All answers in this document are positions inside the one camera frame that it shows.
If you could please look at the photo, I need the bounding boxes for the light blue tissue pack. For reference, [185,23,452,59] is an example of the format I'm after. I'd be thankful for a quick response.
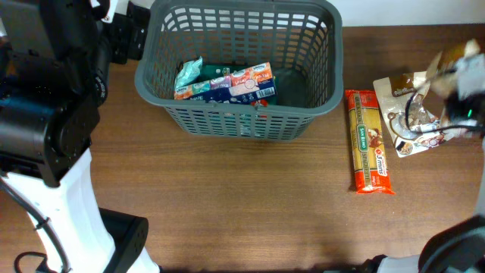
[174,57,203,89]

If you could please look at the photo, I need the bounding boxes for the colourful Kleenex tissue multipack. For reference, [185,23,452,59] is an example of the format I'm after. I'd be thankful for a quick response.
[174,62,277,106]

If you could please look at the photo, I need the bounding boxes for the Pantree pouch white contents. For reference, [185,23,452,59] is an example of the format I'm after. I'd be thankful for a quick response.
[426,39,482,99]

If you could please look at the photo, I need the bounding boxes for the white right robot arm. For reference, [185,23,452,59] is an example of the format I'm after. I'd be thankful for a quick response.
[357,49,484,272]

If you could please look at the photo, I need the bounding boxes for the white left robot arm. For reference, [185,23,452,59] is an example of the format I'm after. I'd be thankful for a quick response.
[1,0,160,272]

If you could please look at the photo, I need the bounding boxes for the San Remo spaghetti pack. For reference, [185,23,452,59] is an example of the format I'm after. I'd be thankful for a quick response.
[345,89,393,194]

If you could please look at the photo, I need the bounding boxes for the grey plastic basket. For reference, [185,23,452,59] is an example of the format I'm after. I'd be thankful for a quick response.
[135,0,343,140]

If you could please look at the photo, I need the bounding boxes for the Pantree pouch dark contents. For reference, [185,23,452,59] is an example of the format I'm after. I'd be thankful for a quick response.
[373,71,455,158]

